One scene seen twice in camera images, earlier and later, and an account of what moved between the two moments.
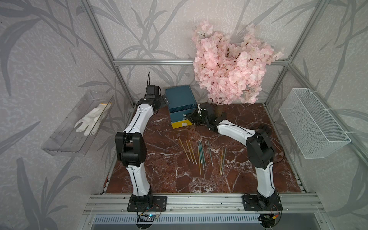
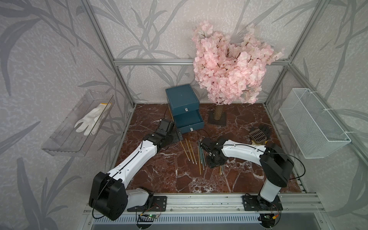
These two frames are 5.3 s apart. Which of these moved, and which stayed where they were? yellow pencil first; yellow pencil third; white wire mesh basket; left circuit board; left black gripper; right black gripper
Moved: left black gripper; right black gripper
Stayed: yellow pencil third; yellow pencil first; white wire mesh basket; left circuit board
